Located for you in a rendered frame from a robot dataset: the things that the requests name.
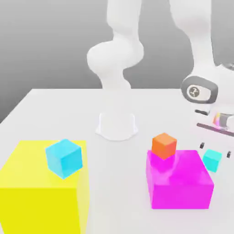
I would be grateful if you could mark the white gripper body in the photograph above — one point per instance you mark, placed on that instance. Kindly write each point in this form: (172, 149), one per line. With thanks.
(217, 137)

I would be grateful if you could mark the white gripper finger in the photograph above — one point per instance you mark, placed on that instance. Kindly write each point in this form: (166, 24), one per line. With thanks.
(228, 154)
(201, 145)

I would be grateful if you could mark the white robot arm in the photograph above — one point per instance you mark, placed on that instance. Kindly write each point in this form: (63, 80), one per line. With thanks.
(117, 60)

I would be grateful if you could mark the small teal cube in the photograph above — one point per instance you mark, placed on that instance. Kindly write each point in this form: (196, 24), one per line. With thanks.
(212, 160)

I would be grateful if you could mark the small orange cube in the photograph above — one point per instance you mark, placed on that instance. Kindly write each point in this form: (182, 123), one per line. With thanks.
(164, 145)

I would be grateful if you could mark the small blue cube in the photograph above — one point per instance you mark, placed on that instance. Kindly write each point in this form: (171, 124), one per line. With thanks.
(64, 159)

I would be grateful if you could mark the large magenta box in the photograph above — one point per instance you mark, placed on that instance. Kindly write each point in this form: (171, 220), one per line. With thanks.
(182, 186)

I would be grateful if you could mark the large yellow box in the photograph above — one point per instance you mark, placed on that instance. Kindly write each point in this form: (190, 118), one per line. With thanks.
(36, 204)

